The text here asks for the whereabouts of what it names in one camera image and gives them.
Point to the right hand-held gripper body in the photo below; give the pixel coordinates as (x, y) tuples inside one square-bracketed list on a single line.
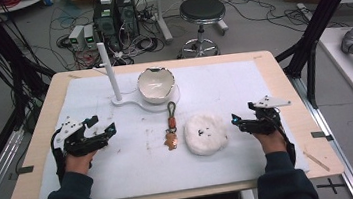
[(264, 124)]

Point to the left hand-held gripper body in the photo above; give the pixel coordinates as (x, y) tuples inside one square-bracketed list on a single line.
[(75, 145)]

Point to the person's left hand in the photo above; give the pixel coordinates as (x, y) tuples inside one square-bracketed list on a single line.
[(78, 162)]

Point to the person's right hand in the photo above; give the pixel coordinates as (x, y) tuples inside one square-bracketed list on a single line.
[(271, 142)]

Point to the white fluffy round pad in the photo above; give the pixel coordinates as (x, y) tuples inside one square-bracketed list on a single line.
[(206, 136)]

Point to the white table mat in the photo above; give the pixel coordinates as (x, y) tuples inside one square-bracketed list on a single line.
[(139, 170)]

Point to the black tape strip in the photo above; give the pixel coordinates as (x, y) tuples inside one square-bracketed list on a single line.
[(321, 135), (25, 170)]

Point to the thin wooden stick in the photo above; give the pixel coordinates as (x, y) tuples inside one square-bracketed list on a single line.
[(316, 160)]

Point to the white eggshell-shaped bowl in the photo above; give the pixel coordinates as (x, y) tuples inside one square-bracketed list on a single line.
[(156, 85)]

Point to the grey power supply box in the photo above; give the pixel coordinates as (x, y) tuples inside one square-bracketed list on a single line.
[(89, 36), (77, 37)]

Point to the black tape cross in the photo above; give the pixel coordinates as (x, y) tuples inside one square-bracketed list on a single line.
[(332, 185)]

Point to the black computer tower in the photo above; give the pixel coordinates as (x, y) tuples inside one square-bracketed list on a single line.
[(105, 20), (127, 13)]

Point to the white table leg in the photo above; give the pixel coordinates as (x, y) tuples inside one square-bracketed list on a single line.
[(162, 17), (219, 4)]

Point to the black round stool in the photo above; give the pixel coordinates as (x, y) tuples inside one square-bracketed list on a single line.
[(201, 9)]

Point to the round white table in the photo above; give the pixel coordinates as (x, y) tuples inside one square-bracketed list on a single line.
[(22, 3)]

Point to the white stand with post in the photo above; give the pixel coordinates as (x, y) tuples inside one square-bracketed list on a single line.
[(110, 70)]

